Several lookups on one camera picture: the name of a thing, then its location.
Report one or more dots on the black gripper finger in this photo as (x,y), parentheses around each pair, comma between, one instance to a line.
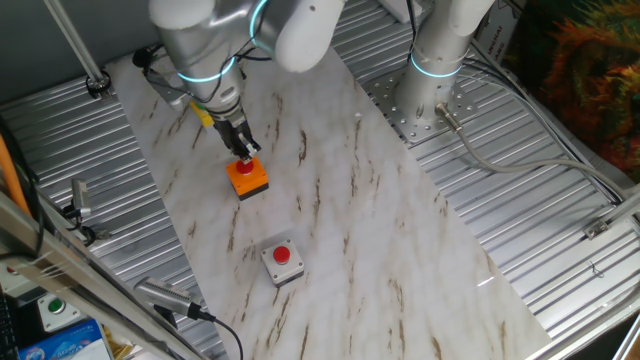
(239,153)
(251,145)

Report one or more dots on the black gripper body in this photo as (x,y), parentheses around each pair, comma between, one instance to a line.
(230,130)

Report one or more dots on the orange box red button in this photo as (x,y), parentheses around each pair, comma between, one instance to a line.
(247,182)

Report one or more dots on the yellow box green button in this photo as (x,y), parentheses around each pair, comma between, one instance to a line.
(202,115)

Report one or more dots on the grey box red button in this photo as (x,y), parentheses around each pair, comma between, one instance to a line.
(281,260)

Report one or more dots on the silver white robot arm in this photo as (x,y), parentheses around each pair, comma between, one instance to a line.
(200,45)

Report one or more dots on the marble pattern board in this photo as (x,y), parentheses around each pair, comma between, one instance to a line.
(350,225)

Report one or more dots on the orange tube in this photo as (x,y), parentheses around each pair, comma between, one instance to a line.
(10,175)

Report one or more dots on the tan wrapped packet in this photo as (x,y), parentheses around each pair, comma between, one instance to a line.
(117,347)

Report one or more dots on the white box green button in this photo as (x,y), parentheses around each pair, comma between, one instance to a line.
(55,306)

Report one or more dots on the blue tissue pack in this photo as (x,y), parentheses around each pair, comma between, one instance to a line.
(70,345)

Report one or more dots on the white box red dot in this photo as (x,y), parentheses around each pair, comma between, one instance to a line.
(12,282)

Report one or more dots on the cardboard box red print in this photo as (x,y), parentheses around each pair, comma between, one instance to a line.
(500,40)

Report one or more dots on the colourful orange green cloth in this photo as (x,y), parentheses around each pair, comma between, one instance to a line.
(590,75)

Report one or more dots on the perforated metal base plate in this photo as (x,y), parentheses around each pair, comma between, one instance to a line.
(407,131)

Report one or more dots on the silver ribbed camera on mount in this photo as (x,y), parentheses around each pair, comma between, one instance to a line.
(160,295)

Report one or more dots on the aluminium frame pole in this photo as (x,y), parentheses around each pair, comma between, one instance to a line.
(75,45)

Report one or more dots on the aluminium frame beam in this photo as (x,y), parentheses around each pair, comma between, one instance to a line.
(75,280)

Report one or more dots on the small metal corner bracket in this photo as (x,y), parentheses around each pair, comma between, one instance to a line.
(595,229)

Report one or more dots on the aluminium frame bar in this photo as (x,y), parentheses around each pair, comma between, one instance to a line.
(625,207)
(630,340)

